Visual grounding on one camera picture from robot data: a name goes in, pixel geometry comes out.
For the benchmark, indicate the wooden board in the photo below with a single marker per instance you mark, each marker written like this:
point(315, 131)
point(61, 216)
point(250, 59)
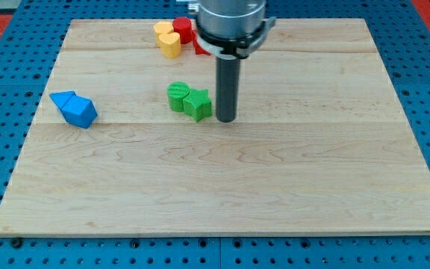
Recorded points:
point(320, 147)

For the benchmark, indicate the yellow heart block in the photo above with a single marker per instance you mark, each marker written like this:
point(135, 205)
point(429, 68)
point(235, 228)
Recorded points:
point(170, 44)

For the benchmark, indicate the red star block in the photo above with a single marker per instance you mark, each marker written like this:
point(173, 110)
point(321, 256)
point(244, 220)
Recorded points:
point(198, 49)

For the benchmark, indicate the green cylinder block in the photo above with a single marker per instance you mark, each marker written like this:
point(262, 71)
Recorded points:
point(176, 92)

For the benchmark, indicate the blue cube block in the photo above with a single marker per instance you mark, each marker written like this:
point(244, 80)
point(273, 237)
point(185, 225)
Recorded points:
point(79, 111)

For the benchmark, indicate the blue triangle block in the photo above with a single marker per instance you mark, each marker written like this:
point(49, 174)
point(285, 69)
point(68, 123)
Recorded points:
point(61, 98)

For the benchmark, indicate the red cylinder block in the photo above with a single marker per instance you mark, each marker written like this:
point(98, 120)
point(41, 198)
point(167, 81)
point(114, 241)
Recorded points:
point(183, 26)

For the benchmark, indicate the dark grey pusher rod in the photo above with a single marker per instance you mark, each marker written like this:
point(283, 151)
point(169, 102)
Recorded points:
point(227, 83)

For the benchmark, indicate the green star block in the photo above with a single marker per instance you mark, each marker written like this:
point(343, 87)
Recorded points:
point(197, 104)

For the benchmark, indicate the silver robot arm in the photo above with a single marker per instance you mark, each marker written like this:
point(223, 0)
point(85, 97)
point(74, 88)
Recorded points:
point(230, 29)

